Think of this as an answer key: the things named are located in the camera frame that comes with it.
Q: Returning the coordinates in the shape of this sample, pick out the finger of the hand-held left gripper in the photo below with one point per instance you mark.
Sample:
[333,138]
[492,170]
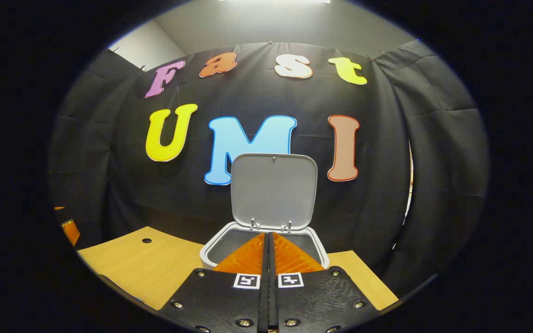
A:
[70,231]

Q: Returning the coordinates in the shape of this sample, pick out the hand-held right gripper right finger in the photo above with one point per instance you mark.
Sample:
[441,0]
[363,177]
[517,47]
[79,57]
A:
[322,300]

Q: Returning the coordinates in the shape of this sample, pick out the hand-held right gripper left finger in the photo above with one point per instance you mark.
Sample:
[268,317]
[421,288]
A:
[220,300]

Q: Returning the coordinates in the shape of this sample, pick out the white desktop garbage bin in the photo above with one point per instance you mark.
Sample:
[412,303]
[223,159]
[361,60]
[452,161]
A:
[273,194]

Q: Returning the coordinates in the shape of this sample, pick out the wooden desktop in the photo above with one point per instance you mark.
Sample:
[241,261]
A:
[146,268]

